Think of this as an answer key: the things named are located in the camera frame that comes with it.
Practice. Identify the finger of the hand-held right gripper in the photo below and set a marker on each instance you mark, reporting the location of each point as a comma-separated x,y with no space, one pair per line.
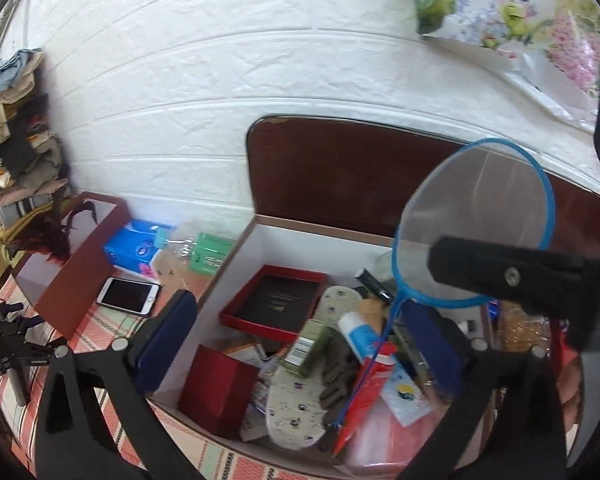
510,275

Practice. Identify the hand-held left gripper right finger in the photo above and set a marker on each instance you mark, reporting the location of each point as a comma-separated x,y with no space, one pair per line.
432,350

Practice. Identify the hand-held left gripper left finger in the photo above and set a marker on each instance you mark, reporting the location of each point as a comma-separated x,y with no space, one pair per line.
167,340

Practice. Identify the dark red gift box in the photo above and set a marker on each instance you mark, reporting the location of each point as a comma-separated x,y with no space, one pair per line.
215,390

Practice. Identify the red cream tube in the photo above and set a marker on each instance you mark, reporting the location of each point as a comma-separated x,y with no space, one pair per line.
365,395

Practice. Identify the blue hand net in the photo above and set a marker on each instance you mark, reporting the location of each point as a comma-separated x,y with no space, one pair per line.
480,195

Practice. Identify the green small box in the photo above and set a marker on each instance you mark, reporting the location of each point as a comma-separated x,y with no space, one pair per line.
315,355

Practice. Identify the cardboard container box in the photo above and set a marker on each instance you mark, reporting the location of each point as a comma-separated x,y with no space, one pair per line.
260,255

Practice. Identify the white patterned insole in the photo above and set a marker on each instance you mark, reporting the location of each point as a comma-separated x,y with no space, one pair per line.
335,300
295,410

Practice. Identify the person's right hand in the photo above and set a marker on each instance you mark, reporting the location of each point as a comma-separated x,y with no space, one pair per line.
570,392

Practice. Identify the white sachet blue yellow logo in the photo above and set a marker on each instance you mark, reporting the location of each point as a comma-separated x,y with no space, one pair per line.
405,395

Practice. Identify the clear snack bag brown label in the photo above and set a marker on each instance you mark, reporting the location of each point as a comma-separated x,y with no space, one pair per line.
517,327

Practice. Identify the white smartphone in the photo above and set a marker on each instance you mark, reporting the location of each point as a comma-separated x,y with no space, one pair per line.
128,296

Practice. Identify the white tube blue label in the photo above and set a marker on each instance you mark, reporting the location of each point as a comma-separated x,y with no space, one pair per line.
357,332

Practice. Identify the black marker pen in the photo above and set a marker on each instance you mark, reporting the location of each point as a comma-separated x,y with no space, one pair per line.
372,282

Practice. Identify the clear bottle green label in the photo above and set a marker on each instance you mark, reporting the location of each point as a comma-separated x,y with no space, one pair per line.
210,255

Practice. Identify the blue tissue box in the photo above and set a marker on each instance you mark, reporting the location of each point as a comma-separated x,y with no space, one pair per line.
135,247

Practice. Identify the olive green hair clip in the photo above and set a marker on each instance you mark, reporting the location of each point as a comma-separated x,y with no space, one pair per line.
337,375

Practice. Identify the pink plastic bag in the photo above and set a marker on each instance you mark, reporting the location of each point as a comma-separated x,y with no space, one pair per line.
380,440

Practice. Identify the reddish brown box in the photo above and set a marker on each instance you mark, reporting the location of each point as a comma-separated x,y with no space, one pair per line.
80,270

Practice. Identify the red tray box dark inside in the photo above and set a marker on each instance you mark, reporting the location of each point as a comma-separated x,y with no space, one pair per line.
275,300

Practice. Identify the floral plastic bag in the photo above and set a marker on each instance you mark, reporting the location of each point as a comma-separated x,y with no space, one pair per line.
530,20

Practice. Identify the dark red feathery bundle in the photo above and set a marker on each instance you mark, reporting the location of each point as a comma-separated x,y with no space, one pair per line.
55,235

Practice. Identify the black tripod device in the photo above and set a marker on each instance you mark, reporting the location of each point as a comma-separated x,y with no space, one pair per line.
10,350

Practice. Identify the dark wooden headboard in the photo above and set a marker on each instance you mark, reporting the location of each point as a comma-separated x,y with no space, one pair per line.
330,175

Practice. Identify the stack of folded clothes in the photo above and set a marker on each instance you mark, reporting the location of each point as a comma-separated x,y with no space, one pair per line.
20,125

